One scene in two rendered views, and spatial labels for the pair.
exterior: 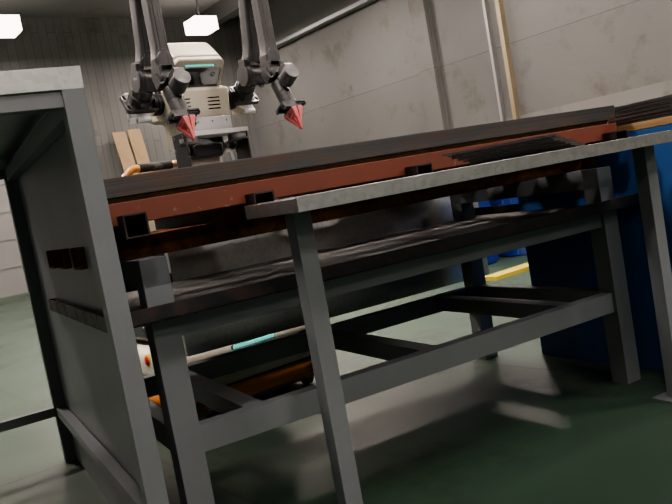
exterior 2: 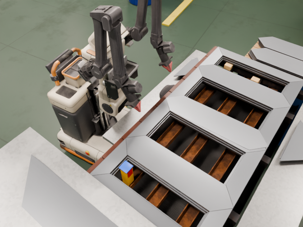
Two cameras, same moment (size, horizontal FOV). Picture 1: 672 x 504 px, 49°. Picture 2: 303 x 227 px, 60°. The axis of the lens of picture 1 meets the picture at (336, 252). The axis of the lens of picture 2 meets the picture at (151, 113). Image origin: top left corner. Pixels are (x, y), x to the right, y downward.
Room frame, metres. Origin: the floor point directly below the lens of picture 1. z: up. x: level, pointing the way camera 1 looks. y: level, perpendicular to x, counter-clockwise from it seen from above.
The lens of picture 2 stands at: (1.38, 0.74, 2.21)
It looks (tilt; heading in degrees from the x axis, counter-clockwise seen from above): 49 degrees down; 337
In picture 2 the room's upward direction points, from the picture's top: 1 degrees counter-clockwise
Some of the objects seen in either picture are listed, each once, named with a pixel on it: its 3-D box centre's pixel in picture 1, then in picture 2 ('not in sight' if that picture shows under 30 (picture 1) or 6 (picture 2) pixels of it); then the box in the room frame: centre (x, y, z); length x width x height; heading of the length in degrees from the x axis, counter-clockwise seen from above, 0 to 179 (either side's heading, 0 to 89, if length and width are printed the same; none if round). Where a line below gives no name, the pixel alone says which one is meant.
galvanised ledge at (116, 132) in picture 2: not in sight; (165, 92); (2.76, 0.01, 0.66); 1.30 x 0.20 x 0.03; 118
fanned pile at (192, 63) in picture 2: not in sight; (191, 68); (2.91, -0.31, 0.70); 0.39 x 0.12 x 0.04; 118
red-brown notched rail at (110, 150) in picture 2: not in sight; (163, 102); (2.56, 0.13, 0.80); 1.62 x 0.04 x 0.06; 118
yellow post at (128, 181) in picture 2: not in sight; (127, 175); (2.12, 0.59, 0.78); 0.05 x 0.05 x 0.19; 28
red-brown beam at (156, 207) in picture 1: (401, 164); not in sight; (1.93, -0.21, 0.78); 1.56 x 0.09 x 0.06; 118
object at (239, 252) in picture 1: (345, 264); not in sight; (2.69, -0.03, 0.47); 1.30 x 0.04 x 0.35; 118
